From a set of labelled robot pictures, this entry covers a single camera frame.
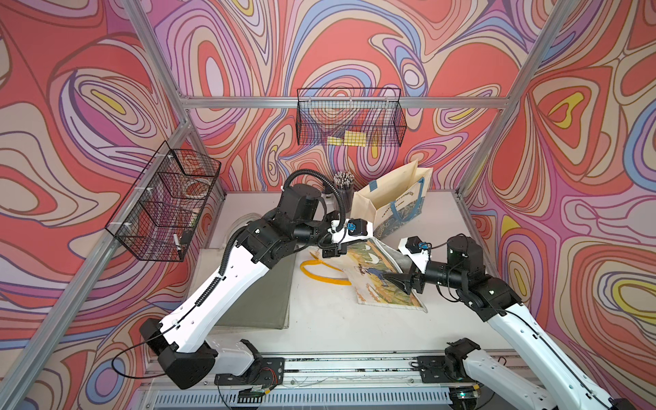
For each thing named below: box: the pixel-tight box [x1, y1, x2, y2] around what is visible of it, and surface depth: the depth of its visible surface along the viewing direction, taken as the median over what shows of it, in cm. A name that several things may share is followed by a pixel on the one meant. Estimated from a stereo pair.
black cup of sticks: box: [333, 170, 355, 213], surface depth 103 cm
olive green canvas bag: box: [215, 245, 299, 330], surface depth 85 cm
